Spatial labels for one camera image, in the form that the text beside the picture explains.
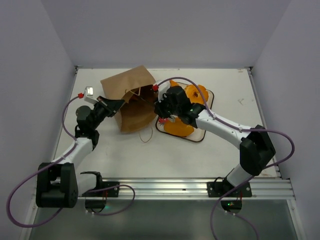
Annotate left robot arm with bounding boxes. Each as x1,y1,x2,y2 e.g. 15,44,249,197
35,96,125,208

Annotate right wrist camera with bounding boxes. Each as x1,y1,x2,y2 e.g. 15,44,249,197
152,80,171,102

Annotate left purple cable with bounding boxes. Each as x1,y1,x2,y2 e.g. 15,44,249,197
6,96,136,228

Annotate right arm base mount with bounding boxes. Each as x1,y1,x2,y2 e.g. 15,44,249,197
206,177,253,214

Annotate oval orange fake loaf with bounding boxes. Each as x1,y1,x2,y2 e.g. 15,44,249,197
163,117,194,137

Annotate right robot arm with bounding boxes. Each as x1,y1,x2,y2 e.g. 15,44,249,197
153,85,276,197

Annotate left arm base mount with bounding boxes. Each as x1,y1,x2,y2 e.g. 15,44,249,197
82,181,120,213

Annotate purple cable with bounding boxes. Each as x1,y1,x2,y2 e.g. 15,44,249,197
6,96,136,228
154,76,296,240

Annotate strawberry print tray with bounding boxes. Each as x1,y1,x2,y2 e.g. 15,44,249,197
155,89,215,143

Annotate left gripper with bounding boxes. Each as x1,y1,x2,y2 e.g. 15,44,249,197
90,96,125,130

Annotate brown paper bag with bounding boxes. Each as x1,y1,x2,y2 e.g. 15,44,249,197
100,65,157,134

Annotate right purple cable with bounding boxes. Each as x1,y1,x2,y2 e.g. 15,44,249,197
154,76,296,240

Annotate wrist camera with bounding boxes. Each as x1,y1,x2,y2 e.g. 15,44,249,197
152,80,171,102
77,86,98,105

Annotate orange fake bagel ring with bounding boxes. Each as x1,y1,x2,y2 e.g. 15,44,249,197
184,84,210,108

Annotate aluminium frame rail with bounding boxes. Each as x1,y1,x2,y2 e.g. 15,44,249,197
32,177,293,200

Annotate orange fake baguette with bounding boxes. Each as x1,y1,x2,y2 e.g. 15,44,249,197
169,79,179,87

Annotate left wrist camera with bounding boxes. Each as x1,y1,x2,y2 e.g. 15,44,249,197
77,86,98,105

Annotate metal tongs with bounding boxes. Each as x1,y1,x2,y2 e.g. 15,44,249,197
167,115,177,123

